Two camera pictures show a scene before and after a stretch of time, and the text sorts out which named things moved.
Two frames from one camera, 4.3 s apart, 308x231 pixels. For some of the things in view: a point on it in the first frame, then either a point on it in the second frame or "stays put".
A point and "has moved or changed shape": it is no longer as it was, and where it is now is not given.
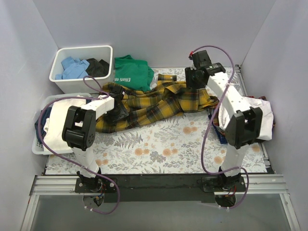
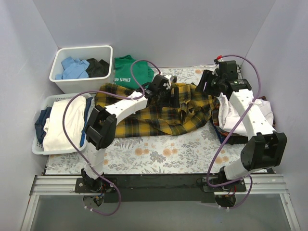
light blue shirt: [73, 69] stays put
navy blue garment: [45, 115] stays put
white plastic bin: [77, 85] stays put
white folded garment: [54, 126] stays put
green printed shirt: [132, 73] stays put
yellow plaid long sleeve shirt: [154, 99] has moved or changed shape
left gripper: [119, 113] → [172, 95]
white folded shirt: [267, 119] stays put
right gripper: [192, 82] → [205, 80]
